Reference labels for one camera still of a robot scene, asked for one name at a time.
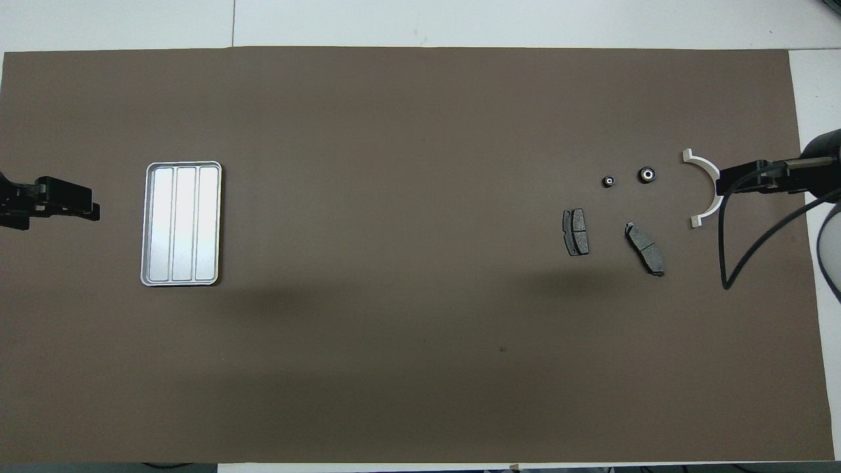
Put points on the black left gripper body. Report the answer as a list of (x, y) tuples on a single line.
[(39, 197)]

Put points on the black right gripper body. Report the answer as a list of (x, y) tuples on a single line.
[(782, 179)]

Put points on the silver metal tray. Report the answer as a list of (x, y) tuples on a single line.
[(181, 223)]

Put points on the long dark brake pad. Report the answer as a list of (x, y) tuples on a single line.
[(646, 249)]

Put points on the short dark brake pad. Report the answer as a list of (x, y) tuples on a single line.
[(576, 233)]

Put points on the brown table mat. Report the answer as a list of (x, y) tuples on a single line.
[(420, 295)]

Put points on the white semicircular bracket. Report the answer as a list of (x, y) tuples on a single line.
[(706, 165)]

